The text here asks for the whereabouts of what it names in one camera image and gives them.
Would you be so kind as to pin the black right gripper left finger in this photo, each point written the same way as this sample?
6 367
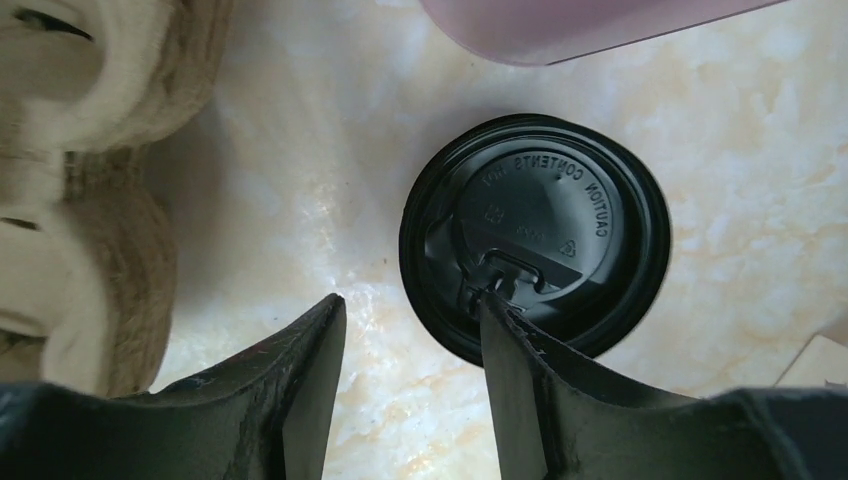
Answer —
264 413

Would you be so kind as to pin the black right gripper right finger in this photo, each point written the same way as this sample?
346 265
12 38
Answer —
559 414

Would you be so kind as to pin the black lid stack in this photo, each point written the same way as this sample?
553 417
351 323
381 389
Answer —
566 225

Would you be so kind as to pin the brown pulp cup carrier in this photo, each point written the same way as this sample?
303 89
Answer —
88 259

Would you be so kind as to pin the pink straw holder cup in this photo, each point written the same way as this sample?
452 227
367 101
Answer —
547 32

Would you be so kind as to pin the paper takeout bag orange handles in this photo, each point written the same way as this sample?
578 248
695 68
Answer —
821 363

